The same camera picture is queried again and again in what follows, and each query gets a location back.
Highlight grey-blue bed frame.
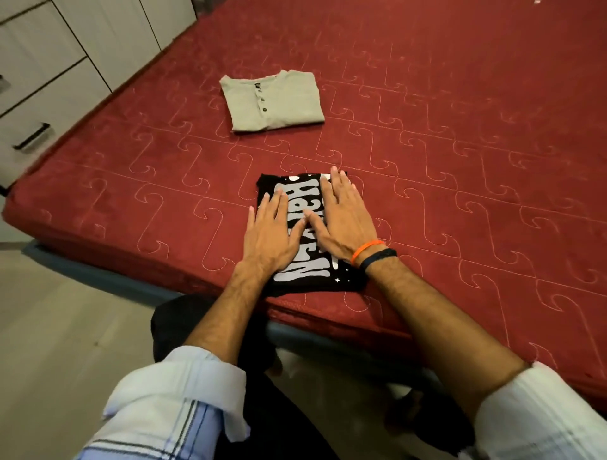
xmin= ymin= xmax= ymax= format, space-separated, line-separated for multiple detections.
xmin=23 ymin=241 xmax=430 ymax=380

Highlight person's left hand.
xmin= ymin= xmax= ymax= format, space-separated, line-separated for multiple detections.
xmin=241 ymin=189 xmax=307 ymax=276

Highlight person's right hand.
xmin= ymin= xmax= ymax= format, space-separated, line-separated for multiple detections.
xmin=304 ymin=166 xmax=386 ymax=266

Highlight black drawer handle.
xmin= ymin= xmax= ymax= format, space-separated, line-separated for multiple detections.
xmin=12 ymin=122 xmax=51 ymax=152

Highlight orange wristband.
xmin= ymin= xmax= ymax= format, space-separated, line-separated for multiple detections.
xmin=350 ymin=239 xmax=387 ymax=266

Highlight red quilted mattress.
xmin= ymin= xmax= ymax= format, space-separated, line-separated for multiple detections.
xmin=2 ymin=0 xmax=607 ymax=409

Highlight black printed t-shirt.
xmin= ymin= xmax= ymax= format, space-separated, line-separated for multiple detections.
xmin=256 ymin=172 xmax=370 ymax=298

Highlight black wristband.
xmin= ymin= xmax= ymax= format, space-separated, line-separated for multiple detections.
xmin=359 ymin=248 xmax=398 ymax=272

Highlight person's left forearm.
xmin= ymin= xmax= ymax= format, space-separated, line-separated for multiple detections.
xmin=184 ymin=260 xmax=280 ymax=366

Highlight black trousers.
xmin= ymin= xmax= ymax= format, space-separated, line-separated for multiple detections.
xmin=151 ymin=294 xmax=476 ymax=460

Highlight white drawer cabinet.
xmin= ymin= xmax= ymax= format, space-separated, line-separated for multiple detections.
xmin=0 ymin=0 xmax=198 ymax=191

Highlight white striped shirt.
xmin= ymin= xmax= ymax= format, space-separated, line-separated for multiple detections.
xmin=75 ymin=345 xmax=607 ymax=460

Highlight person's right forearm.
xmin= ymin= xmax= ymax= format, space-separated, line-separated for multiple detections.
xmin=365 ymin=258 xmax=530 ymax=421

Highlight folded grey buttoned shirt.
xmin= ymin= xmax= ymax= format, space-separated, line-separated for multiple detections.
xmin=219 ymin=70 xmax=326 ymax=134

